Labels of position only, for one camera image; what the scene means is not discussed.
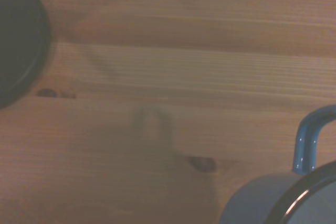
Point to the dark round black-rimmed bowl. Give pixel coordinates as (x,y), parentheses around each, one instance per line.
(18,37)

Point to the blue enamel mug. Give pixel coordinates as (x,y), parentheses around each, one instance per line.
(257,200)

